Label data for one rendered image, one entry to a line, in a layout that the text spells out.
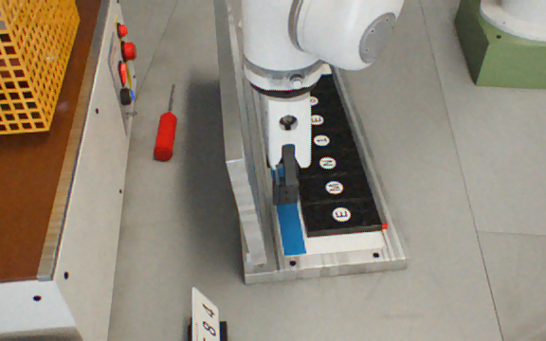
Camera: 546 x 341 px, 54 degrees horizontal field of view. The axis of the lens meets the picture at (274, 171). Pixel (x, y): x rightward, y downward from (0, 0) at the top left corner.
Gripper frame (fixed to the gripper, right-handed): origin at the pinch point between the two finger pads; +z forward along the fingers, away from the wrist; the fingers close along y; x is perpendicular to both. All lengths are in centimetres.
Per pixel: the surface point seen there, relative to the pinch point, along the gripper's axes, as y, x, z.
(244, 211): -10.3, 5.4, -5.4
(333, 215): -3.3, -6.4, 5.1
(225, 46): 10.1, 5.8, -13.0
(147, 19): 58, 21, 8
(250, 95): 25.5, 2.0, 6.0
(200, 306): -15.9, 11.0, 3.3
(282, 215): -1.5, 0.0, 6.2
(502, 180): 3.2, -33.5, 8.4
